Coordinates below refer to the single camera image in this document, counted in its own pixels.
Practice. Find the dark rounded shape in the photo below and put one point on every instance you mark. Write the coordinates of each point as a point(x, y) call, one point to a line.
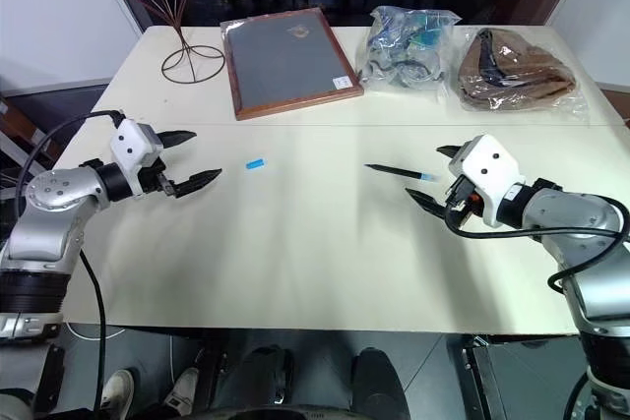
point(379, 380)

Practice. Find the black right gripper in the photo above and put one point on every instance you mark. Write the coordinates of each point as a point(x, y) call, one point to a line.
point(465, 198)

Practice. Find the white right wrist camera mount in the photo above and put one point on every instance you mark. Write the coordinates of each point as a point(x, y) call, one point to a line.
point(489, 166)

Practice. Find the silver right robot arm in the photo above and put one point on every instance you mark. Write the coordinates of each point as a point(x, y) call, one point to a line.
point(590, 223)

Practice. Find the black metal table frame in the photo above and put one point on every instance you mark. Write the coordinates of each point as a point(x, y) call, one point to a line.
point(485, 376)

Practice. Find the wooden framed dark board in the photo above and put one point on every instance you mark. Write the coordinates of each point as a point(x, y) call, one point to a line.
point(288, 61)

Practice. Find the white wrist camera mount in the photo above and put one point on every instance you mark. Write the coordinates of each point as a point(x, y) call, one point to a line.
point(489, 166)
point(129, 142)

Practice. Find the small blue eraser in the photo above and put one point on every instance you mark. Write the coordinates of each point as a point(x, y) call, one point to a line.
point(254, 164)

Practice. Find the black pen with blue end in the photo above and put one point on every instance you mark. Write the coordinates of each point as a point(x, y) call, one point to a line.
point(398, 171)

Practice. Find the clear bag with brown cloth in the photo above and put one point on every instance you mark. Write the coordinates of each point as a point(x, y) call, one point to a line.
point(514, 71)

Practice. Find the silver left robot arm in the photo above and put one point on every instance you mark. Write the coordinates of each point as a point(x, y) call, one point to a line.
point(54, 203)

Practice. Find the clear bag of mixed items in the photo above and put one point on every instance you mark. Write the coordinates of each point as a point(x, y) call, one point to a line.
point(406, 53)

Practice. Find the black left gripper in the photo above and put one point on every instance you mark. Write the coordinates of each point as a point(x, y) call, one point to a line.
point(153, 179)

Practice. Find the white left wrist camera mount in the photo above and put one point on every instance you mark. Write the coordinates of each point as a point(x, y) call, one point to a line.
point(129, 142)

